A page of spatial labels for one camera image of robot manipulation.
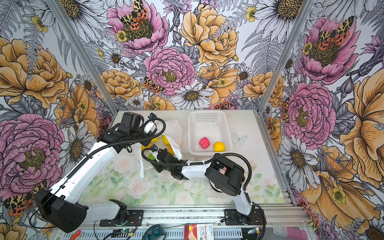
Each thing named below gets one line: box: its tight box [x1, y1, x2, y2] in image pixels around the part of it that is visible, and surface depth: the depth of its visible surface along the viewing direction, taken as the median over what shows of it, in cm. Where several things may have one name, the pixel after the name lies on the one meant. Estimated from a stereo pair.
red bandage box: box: [184, 223, 214, 240], surface depth 69 cm
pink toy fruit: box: [199, 137, 211, 149], surface depth 98 cm
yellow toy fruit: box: [213, 141, 226, 152], surface depth 96 cm
